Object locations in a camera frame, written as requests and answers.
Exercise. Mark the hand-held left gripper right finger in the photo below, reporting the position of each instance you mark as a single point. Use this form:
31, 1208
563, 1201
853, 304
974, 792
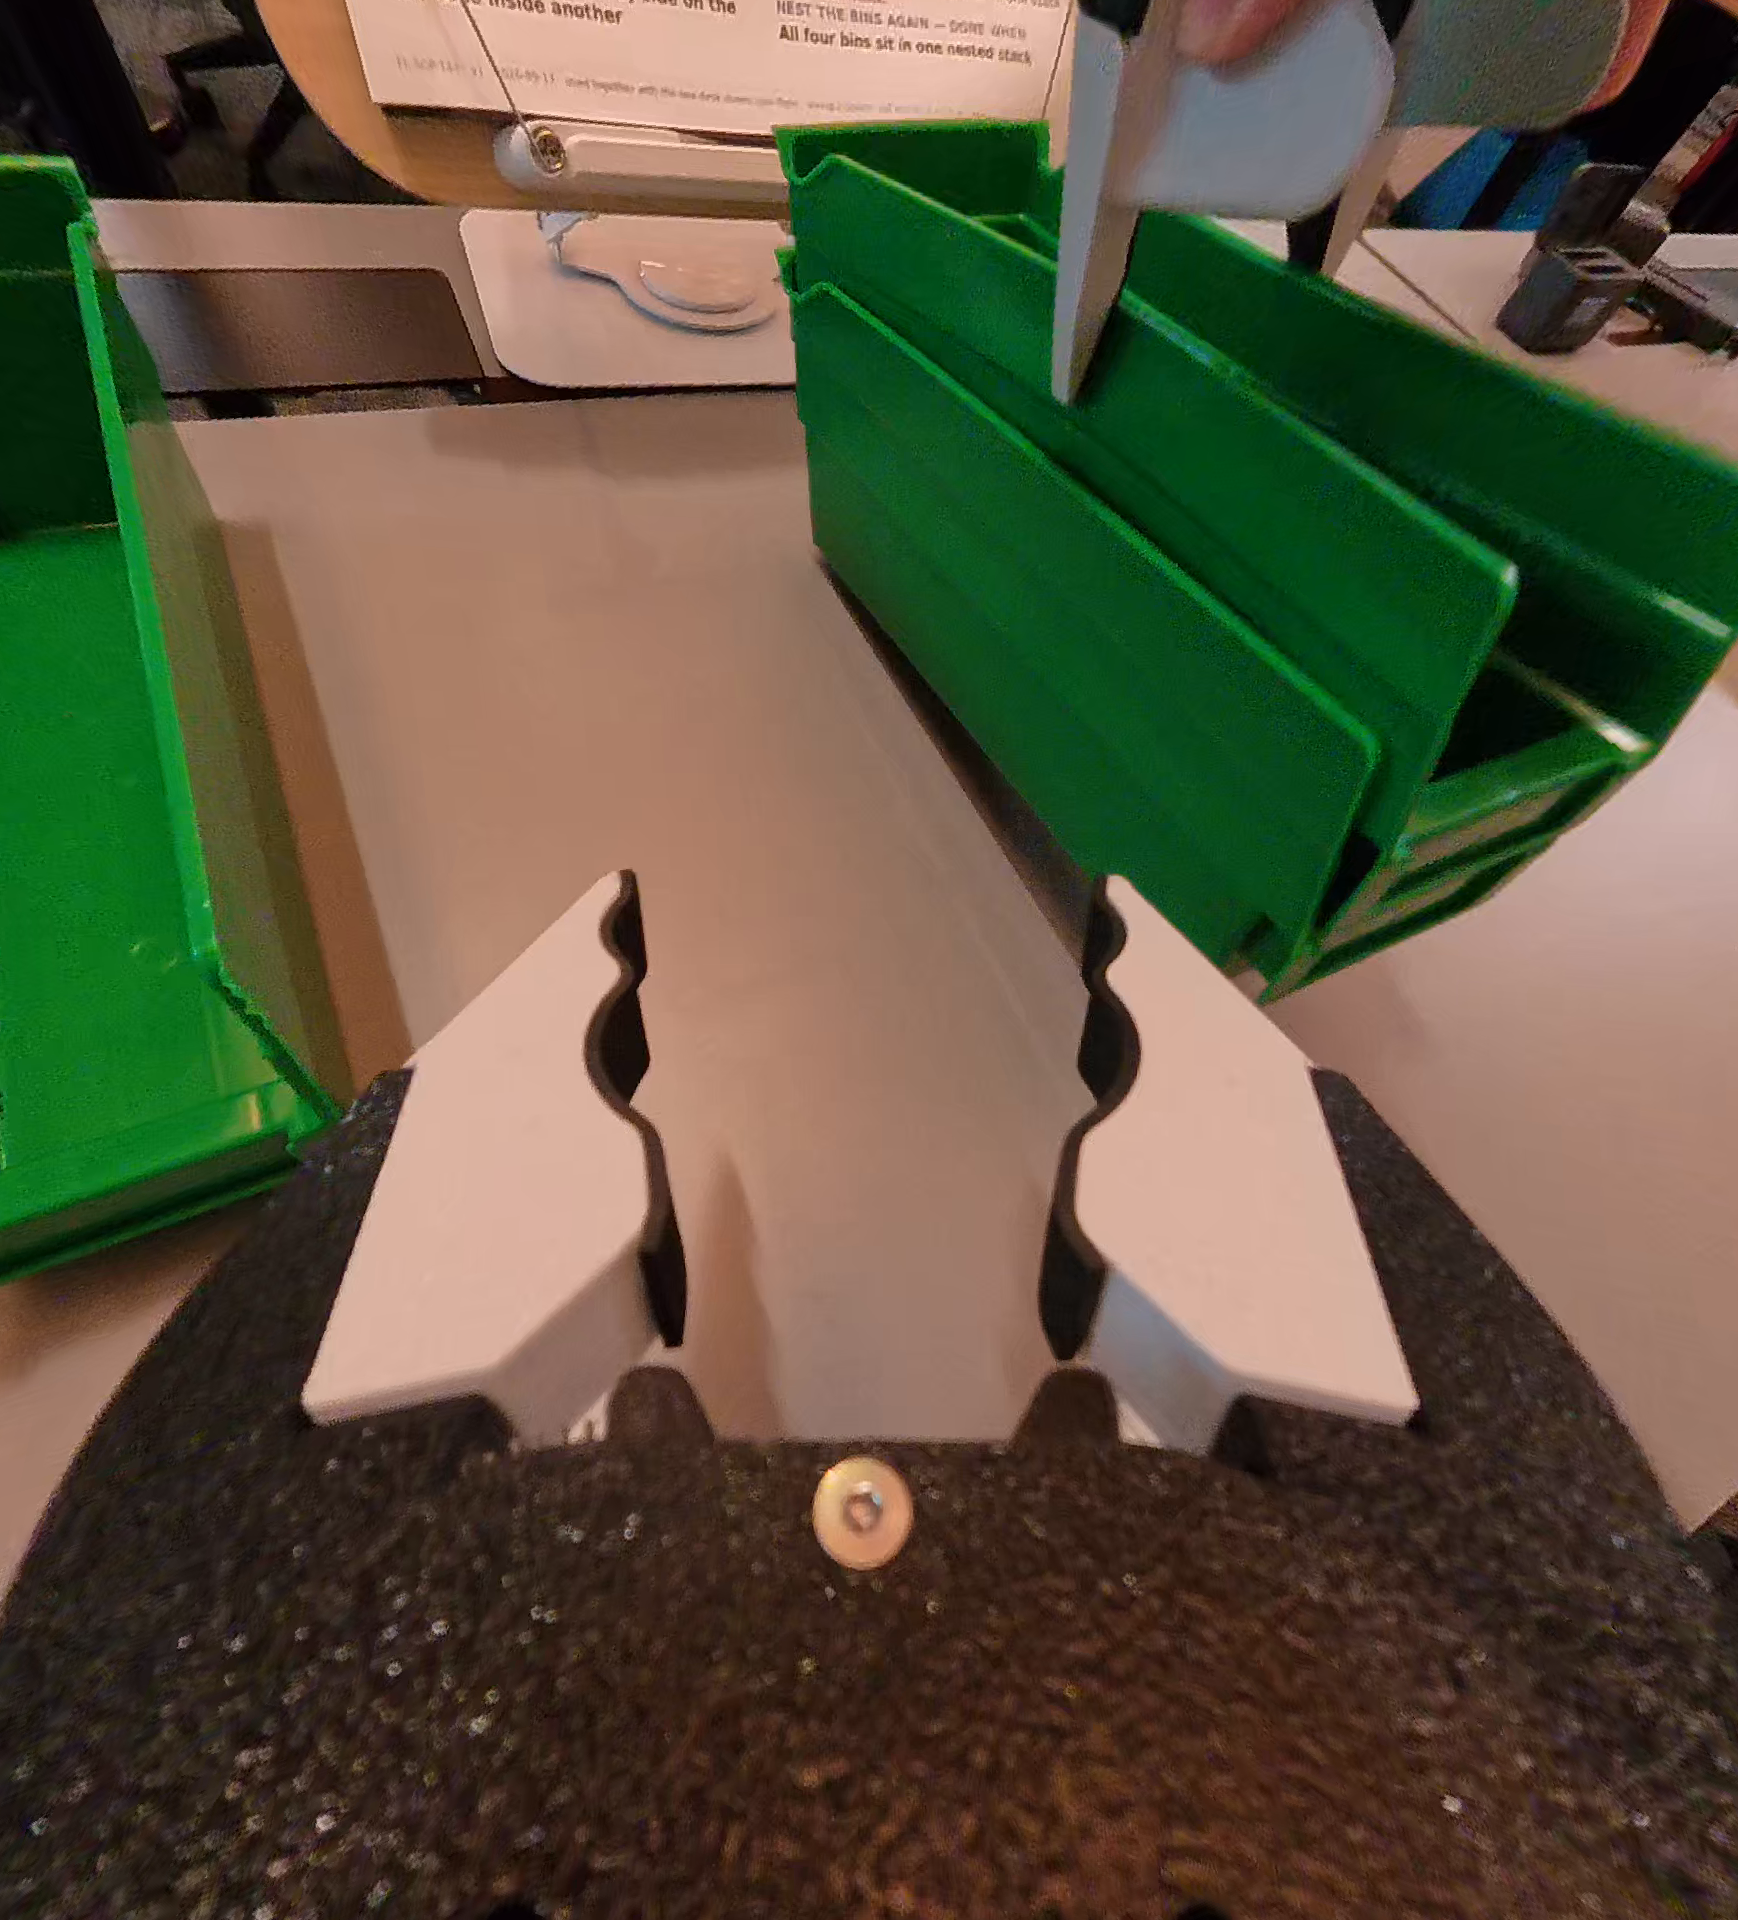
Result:
1229, 1199

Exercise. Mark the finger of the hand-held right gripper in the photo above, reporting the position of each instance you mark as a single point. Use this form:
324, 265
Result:
1102, 194

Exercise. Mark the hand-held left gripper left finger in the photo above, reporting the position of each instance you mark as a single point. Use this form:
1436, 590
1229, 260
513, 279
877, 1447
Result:
508, 1199

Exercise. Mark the grey desk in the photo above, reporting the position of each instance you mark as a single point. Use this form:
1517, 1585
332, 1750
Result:
750, 676

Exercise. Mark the person's right hand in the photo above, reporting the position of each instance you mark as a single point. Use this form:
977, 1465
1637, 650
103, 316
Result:
1243, 22

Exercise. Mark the blue object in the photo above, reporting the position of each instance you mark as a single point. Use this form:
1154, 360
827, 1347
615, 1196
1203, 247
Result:
1483, 188

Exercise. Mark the black charger dock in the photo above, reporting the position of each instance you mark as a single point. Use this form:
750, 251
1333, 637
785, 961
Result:
1573, 270

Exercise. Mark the printed instruction sheet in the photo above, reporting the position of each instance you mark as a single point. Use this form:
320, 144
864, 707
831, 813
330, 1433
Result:
658, 60

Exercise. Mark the black flat box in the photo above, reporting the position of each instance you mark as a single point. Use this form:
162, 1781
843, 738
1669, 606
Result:
1732, 307

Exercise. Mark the instruction sheet on wooden board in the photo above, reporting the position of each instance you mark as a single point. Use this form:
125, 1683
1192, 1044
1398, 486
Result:
405, 151

